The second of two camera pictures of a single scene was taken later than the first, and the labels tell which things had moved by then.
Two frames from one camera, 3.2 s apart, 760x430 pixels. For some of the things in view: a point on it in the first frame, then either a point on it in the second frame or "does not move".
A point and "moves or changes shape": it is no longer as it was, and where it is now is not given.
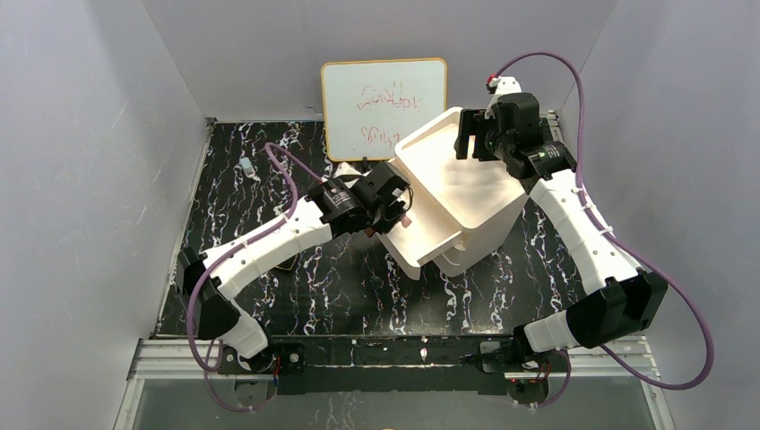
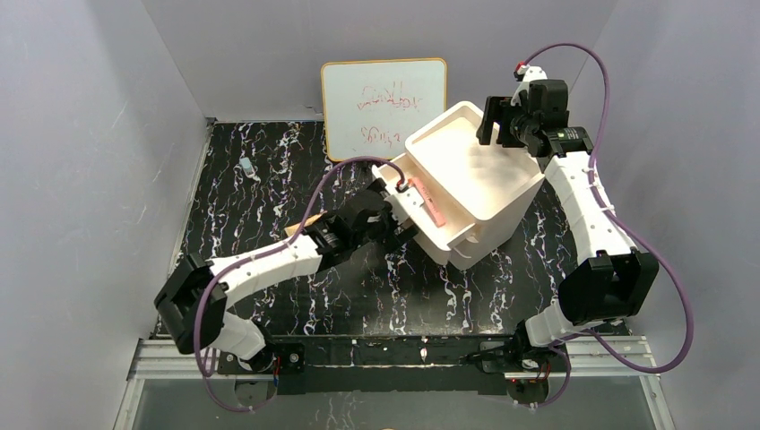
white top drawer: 433,225 moves or changes shape
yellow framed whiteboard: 371,106 does not move
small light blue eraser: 247,167 does not move
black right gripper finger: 469,121 → 497,109
